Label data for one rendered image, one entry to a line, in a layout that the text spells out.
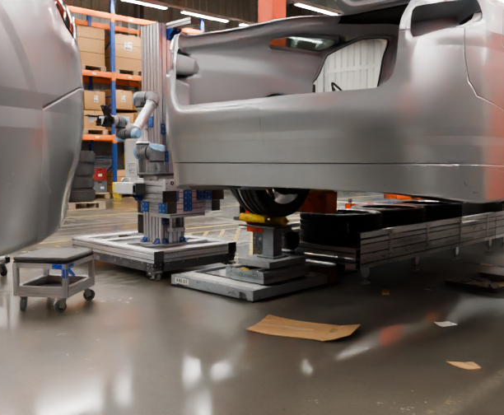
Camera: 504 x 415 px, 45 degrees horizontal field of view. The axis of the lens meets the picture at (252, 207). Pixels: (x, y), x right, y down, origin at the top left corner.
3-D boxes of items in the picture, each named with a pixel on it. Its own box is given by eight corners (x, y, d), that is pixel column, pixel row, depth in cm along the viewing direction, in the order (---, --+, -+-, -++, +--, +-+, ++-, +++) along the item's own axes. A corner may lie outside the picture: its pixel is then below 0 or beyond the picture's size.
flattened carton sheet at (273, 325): (344, 345, 306) (345, 338, 306) (245, 331, 329) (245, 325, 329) (361, 330, 333) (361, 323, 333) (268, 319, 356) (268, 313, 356)
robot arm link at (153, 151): (157, 160, 475) (157, 142, 474) (144, 160, 482) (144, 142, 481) (167, 160, 485) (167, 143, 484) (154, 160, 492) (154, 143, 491)
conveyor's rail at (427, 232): (361, 263, 447) (361, 233, 446) (354, 262, 451) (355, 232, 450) (496, 233, 626) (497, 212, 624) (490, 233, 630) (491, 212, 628)
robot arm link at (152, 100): (167, 97, 484) (140, 142, 459) (156, 98, 490) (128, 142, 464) (161, 86, 476) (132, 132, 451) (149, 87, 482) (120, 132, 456)
